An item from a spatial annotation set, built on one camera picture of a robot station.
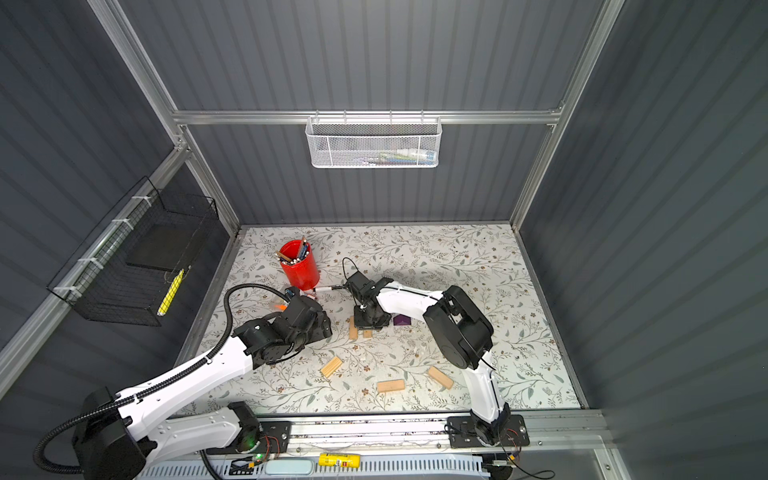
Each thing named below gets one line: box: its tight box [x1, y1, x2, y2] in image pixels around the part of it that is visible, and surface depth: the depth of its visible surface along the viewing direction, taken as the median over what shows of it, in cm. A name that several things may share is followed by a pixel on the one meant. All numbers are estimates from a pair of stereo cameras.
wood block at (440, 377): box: [428, 366, 454, 390], surface depth 84 cm
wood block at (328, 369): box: [321, 356, 342, 378], surface depth 86 cm
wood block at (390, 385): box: [377, 379, 405, 392], surface depth 83 cm
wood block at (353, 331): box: [349, 316, 359, 340], surface depth 93 cm
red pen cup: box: [279, 236, 320, 291], surface depth 98 cm
